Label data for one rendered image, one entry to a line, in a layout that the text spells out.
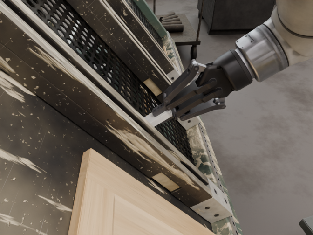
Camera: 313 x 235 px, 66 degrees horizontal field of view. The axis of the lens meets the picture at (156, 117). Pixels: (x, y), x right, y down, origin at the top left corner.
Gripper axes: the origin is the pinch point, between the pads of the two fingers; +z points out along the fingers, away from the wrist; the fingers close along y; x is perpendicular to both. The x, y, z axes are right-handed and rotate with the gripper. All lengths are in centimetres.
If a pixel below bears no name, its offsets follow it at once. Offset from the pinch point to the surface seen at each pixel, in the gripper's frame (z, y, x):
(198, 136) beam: 4.2, -38.0, -25.9
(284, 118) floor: -42, -183, -132
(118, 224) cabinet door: 6.8, 3.5, 22.1
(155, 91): 6.9, -13.9, -32.3
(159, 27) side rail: 6, -31, -130
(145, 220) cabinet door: 6.8, -3.4, 19.0
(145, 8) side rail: 6, -15, -130
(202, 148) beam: 4.1, -38.0, -19.3
